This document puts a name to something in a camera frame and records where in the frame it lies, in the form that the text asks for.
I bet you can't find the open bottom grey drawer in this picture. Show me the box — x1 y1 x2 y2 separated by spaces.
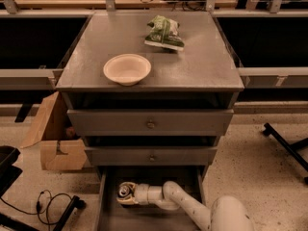
94 166 205 231

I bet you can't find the top grey drawer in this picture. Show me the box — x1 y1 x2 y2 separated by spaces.
67 110 233 137

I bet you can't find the black cable on floor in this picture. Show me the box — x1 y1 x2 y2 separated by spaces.
0 189 73 226

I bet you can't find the grey drawer cabinet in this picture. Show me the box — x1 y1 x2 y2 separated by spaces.
55 11 245 231

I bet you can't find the brown cardboard box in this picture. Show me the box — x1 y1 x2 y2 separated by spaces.
21 91 89 170

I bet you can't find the green chip bag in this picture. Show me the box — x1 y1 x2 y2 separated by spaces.
144 15 185 51

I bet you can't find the white paper bowl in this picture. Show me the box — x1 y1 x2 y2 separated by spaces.
103 54 151 86

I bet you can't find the middle grey drawer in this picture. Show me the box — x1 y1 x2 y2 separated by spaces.
85 146 217 166

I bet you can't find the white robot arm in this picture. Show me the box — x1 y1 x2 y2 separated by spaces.
116 181 254 231

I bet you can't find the black chair base leg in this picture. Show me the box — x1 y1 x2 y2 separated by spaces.
53 195 86 231

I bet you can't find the black stand leg right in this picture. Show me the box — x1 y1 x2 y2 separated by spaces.
263 123 308 171

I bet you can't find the black bin at left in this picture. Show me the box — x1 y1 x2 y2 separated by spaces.
0 145 22 197

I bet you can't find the blue pepsi can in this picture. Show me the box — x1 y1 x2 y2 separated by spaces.
117 186 133 197

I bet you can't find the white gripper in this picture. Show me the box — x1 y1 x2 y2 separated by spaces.
116 182 149 205

